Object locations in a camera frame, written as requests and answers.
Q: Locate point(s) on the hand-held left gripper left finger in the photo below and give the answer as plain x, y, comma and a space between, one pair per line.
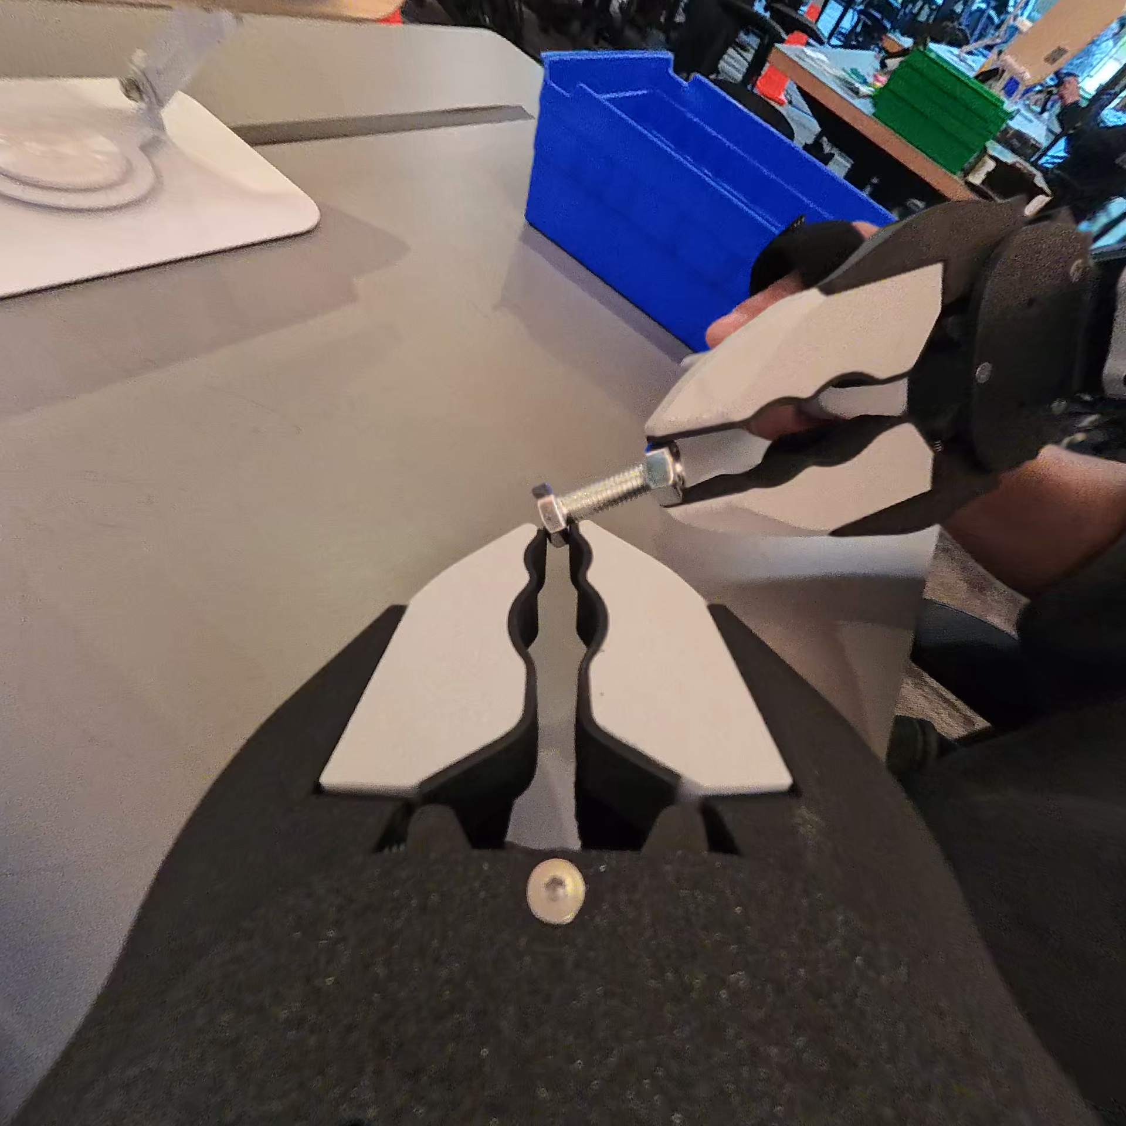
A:
431, 694

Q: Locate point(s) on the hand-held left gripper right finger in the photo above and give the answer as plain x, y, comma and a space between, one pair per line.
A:
694, 694

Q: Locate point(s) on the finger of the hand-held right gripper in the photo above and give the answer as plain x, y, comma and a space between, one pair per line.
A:
810, 354
845, 475

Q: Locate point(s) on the silver hex nut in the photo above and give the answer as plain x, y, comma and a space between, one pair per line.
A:
665, 475

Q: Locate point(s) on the blue plastic bin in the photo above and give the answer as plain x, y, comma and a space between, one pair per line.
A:
686, 194

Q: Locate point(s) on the silver bolt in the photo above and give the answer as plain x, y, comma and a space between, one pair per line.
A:
597, 491

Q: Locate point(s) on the person's right forearm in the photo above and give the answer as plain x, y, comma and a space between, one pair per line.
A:
1056, 518

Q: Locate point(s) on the grey desk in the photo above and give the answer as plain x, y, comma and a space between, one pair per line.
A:
264, 442

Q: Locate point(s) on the person's right hand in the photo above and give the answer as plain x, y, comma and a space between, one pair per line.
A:
739, 316

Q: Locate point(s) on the green crate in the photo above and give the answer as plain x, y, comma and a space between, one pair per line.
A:
942, 106

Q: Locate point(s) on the wooden table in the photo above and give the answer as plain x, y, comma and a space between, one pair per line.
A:
845, 106

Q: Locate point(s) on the person's dark clothing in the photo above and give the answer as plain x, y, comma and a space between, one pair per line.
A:
1037, 880

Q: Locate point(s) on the white document stand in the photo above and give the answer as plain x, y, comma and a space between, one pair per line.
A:
123, 194

